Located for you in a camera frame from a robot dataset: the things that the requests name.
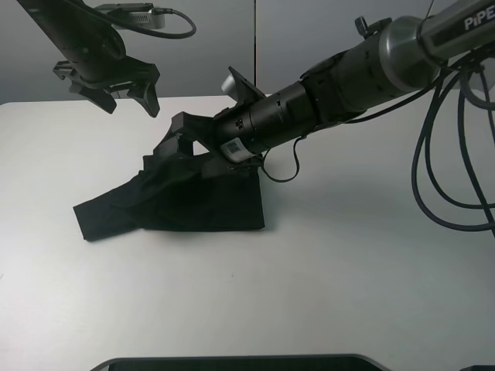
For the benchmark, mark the dark robot base front edge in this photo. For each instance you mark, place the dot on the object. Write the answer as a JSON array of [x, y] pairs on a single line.
[[294, 362]]

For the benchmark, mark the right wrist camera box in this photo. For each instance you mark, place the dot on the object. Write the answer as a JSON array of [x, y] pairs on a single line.
[[241, 90]]

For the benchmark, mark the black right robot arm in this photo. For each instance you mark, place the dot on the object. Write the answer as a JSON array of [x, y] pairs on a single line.
[[398, 59]]

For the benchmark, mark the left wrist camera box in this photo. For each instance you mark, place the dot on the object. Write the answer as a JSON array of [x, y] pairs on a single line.
[[144, 15]]

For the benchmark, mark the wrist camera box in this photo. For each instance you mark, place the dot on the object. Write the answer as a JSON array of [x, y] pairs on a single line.
[[144, 15], [241, 90]]

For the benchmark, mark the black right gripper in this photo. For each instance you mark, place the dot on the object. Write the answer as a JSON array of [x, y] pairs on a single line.
[[221, 147]]

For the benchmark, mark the black printed t-shirt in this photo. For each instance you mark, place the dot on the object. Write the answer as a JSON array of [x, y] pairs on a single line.
[[154, 200]]

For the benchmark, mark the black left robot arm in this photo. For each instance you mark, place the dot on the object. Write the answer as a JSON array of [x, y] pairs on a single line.
[[96, 61]]

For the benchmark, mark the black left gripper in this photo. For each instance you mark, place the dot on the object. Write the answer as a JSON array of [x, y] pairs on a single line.
[[95, 83]]

